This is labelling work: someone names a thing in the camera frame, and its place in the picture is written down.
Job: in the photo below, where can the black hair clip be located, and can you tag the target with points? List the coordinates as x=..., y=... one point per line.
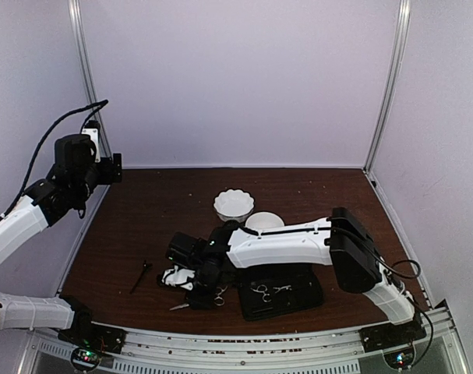
x=145, y=268

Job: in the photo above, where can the aluminium left corner post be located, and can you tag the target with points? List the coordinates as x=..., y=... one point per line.
x=76, y=22

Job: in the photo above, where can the silver thinning scissors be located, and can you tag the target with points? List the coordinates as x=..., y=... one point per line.
x=266, y=293

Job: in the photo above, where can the aluminium front rail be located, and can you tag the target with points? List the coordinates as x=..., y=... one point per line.
x=328, y=351

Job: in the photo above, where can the aluminium right corner post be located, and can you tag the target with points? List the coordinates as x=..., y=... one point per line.
x=396, y=61

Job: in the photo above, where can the black zip tool case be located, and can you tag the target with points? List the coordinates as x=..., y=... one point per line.
x=306, y=292

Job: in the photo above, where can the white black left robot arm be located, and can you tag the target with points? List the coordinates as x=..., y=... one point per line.
x=78, y=169

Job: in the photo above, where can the white round bowl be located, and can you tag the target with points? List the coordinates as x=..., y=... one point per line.
x=264, y=220

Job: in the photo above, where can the white scalloped bowl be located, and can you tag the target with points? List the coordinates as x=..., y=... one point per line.
x=234, y=205

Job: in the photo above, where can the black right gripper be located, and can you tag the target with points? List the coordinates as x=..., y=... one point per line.
x=203, y=299

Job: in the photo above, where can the silver pointed scissors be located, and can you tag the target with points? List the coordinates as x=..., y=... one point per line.
x=203, y=300

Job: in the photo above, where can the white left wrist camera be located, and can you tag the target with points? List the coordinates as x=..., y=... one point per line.
x=93, y=129

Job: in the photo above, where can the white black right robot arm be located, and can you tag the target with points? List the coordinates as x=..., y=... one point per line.
x=339, y=241

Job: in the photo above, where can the aluminium corner post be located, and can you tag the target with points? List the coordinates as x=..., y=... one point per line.
x=76, y=22
x=396, y=61

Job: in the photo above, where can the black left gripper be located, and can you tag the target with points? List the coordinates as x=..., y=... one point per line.
x=111, y=174

